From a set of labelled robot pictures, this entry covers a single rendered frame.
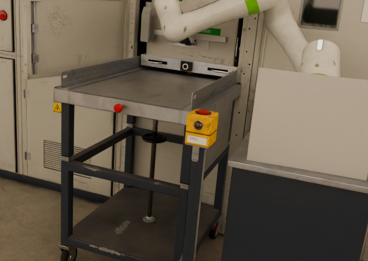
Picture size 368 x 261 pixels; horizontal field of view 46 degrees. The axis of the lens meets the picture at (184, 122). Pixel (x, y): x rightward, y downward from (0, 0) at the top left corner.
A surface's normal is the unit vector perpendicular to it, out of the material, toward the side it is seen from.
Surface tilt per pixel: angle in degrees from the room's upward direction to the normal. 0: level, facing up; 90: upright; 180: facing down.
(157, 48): 90
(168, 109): 90
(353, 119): 90
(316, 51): 49
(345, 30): 90
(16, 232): 0
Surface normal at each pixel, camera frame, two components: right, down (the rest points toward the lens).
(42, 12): 0.80, 0.23
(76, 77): 0.94, 0.17
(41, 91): -0.33, 0.22
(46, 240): 0.08, -0.96
